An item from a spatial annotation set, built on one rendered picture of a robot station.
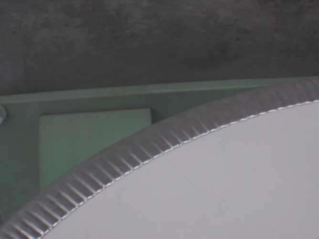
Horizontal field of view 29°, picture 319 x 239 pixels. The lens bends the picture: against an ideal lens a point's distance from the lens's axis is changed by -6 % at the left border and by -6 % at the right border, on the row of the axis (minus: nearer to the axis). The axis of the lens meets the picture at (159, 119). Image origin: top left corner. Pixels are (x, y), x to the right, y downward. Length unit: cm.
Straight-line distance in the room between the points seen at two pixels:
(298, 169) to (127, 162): 18
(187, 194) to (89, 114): 38
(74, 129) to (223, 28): 27
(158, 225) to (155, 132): 12
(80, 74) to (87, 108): 6
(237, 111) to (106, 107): 32
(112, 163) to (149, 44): 32
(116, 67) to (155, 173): 34
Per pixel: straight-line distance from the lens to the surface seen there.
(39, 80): 99
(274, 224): 64
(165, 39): 95
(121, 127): 98
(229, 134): 71
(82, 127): 98
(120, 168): 67
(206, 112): 73
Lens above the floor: 74
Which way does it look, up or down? 44 degrees down
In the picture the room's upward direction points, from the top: 170 degrees clockwise
